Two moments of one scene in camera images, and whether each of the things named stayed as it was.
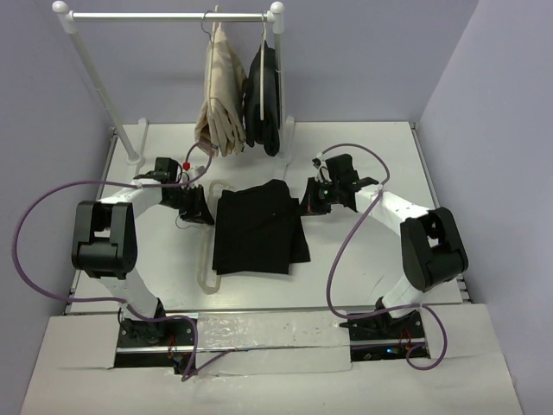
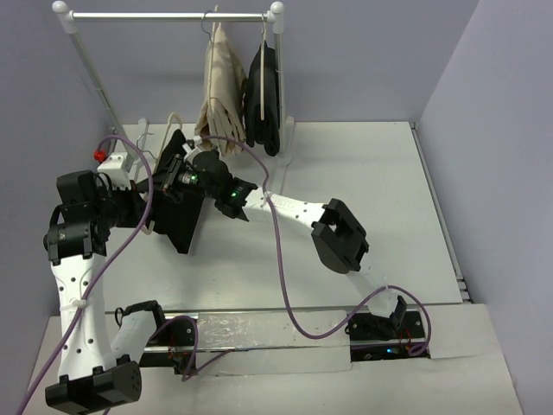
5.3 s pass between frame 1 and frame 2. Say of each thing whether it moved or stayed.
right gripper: moved
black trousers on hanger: stayed
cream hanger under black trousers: stayed
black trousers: moved
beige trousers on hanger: stayed
